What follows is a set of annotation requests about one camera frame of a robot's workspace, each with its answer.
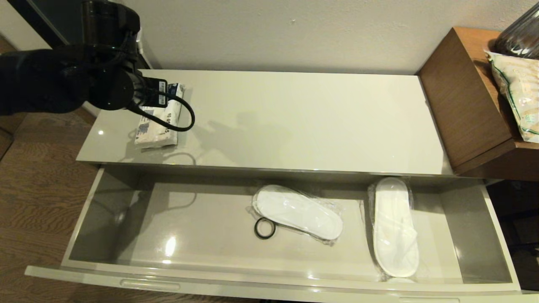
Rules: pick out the white glossy cabinet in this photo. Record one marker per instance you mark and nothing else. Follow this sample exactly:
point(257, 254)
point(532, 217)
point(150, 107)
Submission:
point(294, 122)

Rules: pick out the white tissue pack blue print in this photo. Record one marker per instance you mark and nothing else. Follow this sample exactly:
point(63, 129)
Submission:
point(158, 130)

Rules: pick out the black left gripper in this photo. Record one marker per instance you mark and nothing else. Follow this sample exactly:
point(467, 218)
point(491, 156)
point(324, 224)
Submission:
point(122, 90)

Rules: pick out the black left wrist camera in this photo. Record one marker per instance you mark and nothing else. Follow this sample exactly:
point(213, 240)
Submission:
point(107, 21)

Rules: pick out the black tape roll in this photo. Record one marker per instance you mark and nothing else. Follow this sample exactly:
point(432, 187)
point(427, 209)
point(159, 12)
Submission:
point(255, 228)

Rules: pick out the white slipper in smooth plastic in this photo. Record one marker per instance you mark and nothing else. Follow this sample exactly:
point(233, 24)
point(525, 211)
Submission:
point(396, 231)

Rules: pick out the white slipper in crumpled plastic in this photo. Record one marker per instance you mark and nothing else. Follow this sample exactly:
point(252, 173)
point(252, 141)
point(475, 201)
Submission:
point(299, 212)

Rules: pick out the clear snack bag green print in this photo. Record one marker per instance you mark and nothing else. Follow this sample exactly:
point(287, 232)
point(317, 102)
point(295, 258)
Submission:
point(520, 92)

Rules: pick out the brown wooden furniture piece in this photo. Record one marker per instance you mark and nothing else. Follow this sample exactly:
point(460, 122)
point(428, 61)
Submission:
point(6, 130)

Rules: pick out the white glossy drawer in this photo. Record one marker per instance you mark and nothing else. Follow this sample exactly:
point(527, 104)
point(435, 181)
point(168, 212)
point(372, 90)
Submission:
point(210, 235)

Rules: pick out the brown wooden desk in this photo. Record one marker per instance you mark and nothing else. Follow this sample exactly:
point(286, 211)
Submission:
point(459, 101)

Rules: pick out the dark glass vase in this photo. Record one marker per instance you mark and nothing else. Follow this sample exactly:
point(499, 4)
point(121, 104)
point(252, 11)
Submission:
point(520, 40)

